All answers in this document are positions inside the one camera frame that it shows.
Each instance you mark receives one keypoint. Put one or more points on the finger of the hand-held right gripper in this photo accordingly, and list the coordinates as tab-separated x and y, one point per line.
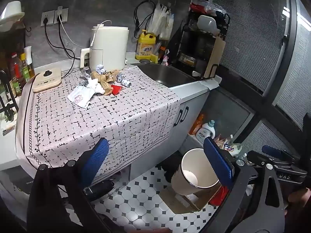
277	151
255	157

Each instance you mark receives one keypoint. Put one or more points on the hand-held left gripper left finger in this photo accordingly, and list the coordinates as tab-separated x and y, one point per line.
96	160

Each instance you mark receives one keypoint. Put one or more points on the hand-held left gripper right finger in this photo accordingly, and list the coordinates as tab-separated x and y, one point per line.
218	162

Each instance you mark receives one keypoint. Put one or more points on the beige waste bin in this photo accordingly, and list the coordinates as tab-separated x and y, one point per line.
184	179

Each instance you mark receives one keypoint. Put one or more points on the white printed paper bag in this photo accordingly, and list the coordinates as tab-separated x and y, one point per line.
80	97

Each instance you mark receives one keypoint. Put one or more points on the red wrapper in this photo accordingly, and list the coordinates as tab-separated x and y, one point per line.
116	89

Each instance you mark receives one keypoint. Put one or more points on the white tissue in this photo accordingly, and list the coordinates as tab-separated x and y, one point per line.
96	85

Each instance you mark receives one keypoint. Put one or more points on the brown paper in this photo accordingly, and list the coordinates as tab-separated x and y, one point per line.
105	79

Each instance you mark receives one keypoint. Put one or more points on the silver plastic wrapper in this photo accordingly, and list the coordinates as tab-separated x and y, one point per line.
86	74

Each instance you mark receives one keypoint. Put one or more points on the white paper ball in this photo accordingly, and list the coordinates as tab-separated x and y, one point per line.
100	69

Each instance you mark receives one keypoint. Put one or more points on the person's right hand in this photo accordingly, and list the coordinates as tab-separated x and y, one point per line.
302	199

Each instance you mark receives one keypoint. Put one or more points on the pink refill pouch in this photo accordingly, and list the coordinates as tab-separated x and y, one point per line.
220	142

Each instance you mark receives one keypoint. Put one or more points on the green white refill pouch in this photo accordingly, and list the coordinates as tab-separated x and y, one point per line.
234	148

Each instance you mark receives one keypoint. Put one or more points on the white laundry detergent bottle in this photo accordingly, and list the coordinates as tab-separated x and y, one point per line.
205	133

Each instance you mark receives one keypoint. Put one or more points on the white black-checked tablecloth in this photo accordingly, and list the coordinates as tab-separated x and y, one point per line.
97	119

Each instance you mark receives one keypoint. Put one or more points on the orange bottle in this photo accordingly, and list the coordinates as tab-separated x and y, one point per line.
196	126

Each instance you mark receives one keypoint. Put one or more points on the brown cardboard piece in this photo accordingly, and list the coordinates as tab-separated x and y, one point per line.
179	202

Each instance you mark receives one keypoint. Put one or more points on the grey sink cabinet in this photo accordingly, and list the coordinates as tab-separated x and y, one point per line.
194	102

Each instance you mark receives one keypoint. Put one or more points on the small striped object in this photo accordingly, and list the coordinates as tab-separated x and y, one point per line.
9	130

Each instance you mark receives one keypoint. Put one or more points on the white rack drip spout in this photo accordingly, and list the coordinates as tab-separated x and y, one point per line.
196	73

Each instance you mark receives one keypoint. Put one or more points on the black condiment rack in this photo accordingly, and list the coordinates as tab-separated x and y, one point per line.
7	111

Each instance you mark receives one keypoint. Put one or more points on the steel sink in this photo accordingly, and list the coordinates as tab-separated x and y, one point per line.
165	74

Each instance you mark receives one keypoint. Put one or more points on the wooden cutting board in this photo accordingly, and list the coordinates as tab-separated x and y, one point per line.
215	55

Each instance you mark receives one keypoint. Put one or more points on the dark round sink plug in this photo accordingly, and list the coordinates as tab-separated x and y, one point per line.
144	61

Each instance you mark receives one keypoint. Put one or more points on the cream air fryer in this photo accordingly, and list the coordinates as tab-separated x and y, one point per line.
109	48

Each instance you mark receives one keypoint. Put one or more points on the window with grey blinds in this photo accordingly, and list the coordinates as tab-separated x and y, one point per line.
255	41

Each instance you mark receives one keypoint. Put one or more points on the yellow cap green label bottle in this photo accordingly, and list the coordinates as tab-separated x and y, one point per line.
24	68

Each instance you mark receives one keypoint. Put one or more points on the small pink white bottle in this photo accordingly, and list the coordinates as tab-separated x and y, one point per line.
166	58

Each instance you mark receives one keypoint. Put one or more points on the black dish rack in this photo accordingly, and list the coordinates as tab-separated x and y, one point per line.
201	46

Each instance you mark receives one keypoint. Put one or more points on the yellow sponge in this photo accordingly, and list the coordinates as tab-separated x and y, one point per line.
154	57

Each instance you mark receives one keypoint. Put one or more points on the red cap sauce bottle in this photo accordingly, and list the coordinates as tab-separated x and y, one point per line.
15	72

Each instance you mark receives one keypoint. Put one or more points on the white-top oil spray bottle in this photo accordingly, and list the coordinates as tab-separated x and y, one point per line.
29	60

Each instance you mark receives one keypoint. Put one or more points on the yellow detergent bottle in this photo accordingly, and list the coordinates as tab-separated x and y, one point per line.
145	47

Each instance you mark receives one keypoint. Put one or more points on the white plastic container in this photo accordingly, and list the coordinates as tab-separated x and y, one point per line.
207	24

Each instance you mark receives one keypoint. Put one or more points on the hanging clear plastic bag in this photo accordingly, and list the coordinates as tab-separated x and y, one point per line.
167	24
154	21

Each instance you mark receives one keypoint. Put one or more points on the red plastic bag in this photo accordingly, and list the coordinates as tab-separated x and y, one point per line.
195	7

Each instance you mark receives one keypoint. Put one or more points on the white bowl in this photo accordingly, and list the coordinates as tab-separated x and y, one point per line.
12	19

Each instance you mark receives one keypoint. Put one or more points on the grey wall socket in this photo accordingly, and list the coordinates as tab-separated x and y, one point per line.
63	13
48	17

